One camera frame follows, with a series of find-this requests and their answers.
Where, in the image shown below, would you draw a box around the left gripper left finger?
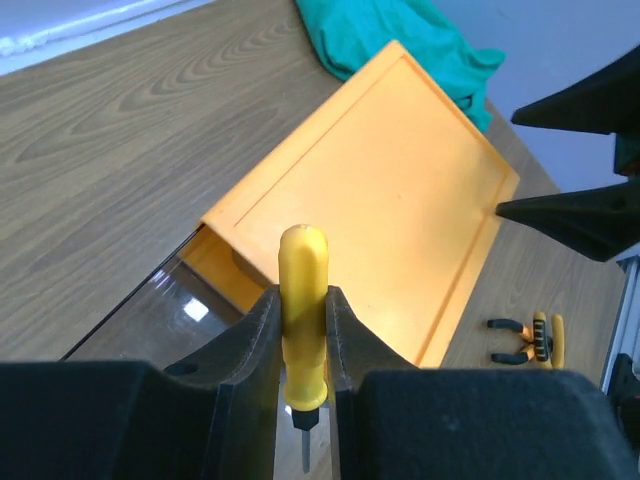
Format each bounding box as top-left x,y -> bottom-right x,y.
1,288 -> 281,479

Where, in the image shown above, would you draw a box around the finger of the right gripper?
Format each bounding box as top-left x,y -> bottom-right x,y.
511,48 -> 639,134
495,182 -> 639,262

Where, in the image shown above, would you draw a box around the green cloth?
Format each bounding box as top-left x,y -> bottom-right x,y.
293,0 -> 507,134

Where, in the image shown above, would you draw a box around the black orange pliers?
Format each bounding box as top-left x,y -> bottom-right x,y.
486,318 -> 534,366

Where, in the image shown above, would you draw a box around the small yellow screwdriver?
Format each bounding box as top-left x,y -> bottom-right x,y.
278,225 -> 328,473

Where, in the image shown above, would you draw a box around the aluminium rail frame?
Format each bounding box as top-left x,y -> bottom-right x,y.
601,255 -> 639,393

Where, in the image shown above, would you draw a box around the clear acrylic drawer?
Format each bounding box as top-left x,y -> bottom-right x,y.
62,227 -> 241,368

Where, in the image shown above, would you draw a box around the yellow and grey drawer box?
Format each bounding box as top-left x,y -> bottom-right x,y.
187,42 -> 519,368

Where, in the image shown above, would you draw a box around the yellow black cutters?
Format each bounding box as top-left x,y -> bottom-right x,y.
532,312 -> 566,369

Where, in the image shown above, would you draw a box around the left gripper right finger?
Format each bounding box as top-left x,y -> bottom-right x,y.
326,287 -> 616,479

